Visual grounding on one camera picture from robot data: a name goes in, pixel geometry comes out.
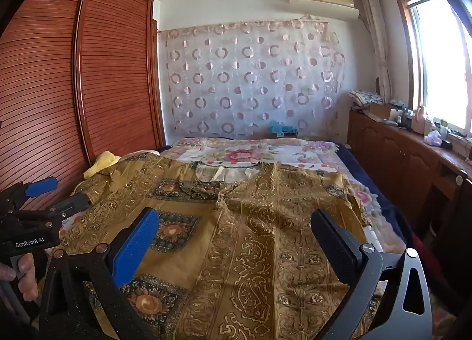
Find slatted wooden wardrobe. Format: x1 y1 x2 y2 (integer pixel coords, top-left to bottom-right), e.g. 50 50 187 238
0 0 165 211

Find white tied window curtain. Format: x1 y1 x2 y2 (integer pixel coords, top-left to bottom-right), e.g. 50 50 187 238
359 0 393 94

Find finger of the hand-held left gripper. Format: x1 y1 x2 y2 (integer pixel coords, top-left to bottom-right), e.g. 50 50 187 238
0 176 59 212
14 193 91 223

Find red cloth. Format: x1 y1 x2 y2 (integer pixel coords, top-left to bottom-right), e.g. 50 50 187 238
413 233 443 257

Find white air deflector board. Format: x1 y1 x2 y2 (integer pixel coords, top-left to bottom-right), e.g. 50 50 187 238
289 0 360 18

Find golden patterned shirt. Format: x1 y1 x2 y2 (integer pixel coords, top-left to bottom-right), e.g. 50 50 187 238
70 152 384 340

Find person's left hand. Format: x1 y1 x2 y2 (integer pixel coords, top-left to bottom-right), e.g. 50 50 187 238
0 251 38 301

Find sheer circle-patterned curtain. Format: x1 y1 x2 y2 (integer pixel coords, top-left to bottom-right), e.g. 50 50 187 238
158 17 347 141

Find long wooden cabinet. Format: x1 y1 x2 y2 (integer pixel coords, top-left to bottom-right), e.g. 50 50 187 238
348 109 472 237

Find wooden-framed window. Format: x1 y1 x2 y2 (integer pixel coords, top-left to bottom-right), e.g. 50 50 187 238
393 0 472 135

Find yellow plush toy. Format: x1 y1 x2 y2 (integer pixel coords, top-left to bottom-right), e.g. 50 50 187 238
83 151 122 179

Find blue toy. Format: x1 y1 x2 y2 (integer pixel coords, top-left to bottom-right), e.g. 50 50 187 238
268 120 298 138

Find cardboard box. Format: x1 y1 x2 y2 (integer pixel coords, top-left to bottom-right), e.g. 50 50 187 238
370 103 397 121

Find floral orange-print bed blanket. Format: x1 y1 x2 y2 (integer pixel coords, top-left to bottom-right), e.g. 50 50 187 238
61 136 406 252

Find beige bottle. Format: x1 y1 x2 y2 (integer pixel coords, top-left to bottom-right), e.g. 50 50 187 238
411 106 428 133

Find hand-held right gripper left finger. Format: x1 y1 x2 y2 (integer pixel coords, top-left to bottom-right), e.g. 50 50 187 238
39 207 161 340

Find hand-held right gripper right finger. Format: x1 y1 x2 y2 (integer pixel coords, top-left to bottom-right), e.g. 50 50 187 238
310 209 433 340

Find folded patterned cloth stack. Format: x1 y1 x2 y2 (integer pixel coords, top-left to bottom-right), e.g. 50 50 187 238
350 90 384 109

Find navy bed sheet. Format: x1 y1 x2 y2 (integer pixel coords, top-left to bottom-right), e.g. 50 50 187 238
337 143 417 248

